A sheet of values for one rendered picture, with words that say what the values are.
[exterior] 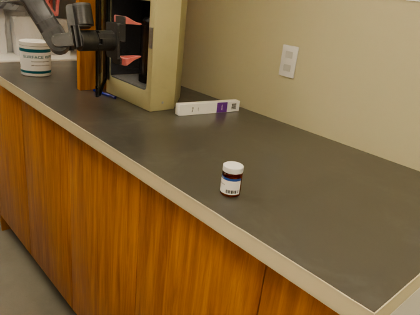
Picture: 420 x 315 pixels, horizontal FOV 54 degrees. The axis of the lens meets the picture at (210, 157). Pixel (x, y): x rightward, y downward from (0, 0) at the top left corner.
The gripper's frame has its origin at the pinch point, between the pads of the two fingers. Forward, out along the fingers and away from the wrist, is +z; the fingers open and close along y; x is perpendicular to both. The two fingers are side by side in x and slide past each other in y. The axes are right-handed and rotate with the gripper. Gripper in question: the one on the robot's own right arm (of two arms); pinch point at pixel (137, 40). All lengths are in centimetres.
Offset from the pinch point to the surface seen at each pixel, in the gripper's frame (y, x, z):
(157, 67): -10.3, 8.9, 14.2
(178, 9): 9.3, 8.4, 21.8
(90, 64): -15.2, 46.1, 7.3
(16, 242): -118, 96, -13
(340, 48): 2, -38, 55
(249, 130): -27.5, -22.8, 30.8
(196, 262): -46, -51, -16
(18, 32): -12, 138, 11
